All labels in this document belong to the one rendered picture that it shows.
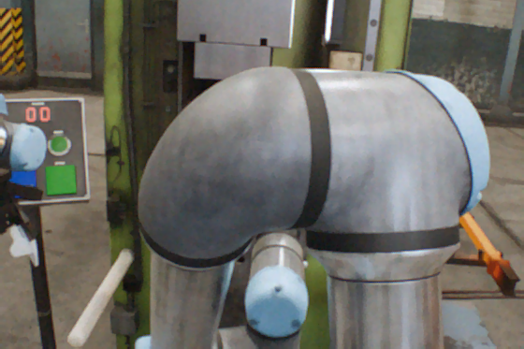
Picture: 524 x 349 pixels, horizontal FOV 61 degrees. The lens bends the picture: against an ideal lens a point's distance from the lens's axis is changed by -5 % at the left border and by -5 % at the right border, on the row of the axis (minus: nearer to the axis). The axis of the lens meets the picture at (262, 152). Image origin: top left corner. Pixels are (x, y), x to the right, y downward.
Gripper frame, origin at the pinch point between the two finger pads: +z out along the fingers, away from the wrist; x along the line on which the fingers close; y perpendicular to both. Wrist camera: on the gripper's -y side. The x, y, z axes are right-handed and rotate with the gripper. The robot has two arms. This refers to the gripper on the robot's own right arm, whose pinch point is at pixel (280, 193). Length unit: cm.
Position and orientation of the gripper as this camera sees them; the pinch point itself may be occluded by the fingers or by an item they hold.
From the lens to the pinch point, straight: 88.1
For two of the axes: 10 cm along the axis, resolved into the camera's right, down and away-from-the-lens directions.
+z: 0.5, -2.7, 9.6
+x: 10.0, 0.7, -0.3
